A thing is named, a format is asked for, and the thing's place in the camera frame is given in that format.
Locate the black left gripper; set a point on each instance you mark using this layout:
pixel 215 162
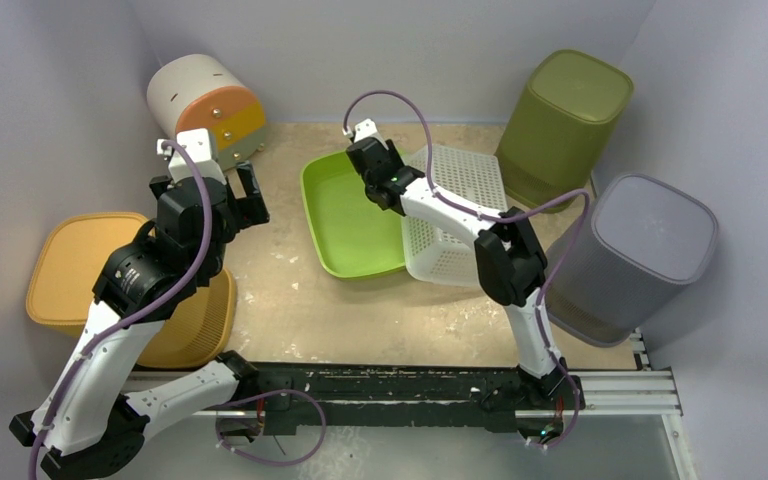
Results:
pixel 250 210

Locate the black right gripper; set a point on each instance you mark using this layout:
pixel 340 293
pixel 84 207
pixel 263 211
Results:
pixel 367 157

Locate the green solid tray underneath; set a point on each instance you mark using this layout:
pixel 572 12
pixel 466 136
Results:
pixel 352 237

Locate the light green mesh tray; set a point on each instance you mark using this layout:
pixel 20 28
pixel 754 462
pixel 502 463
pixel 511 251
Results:
pixel 431 254

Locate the olive green waste basket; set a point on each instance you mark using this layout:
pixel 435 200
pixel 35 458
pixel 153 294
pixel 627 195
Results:
pixel 562 122

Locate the yellow slatted waste basket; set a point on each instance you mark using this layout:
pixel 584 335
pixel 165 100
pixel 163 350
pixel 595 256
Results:
pixel 69 264

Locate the grey slatted waste basket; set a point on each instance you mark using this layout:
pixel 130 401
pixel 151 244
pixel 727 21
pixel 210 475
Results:
pixel 643 242

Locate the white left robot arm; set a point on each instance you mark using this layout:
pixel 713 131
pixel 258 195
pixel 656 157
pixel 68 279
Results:
pixel 88 428

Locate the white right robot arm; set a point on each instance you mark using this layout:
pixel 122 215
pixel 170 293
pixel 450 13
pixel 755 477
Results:
pixel 509 260

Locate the white drawer cabinet coloured fronts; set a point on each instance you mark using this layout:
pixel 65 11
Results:
pixel 197 91

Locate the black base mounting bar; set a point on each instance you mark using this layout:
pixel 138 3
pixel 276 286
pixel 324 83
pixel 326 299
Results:
pixel 286 409

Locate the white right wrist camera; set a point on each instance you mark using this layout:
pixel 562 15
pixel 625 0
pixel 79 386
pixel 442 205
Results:
pixel 362 130

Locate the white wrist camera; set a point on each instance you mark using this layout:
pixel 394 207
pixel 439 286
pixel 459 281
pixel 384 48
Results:
pixel 362 130
pixel 201 146

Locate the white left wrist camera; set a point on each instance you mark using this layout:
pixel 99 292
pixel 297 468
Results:
pixel 201 146

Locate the aluminium frame rail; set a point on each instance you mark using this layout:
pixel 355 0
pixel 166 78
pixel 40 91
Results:
pixel 649 391

